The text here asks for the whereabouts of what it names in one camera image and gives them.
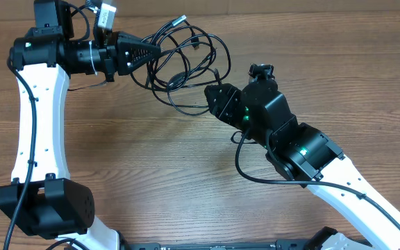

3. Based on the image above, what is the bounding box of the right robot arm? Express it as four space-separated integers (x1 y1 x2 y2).
205 80 400 249

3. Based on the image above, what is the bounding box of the black USB cable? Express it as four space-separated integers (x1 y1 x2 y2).
144 24 222 94
129 14 232 117

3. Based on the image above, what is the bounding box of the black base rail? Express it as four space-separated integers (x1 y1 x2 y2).
126 239 307 250

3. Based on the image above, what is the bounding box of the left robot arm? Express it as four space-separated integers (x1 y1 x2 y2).
0 0 160 249

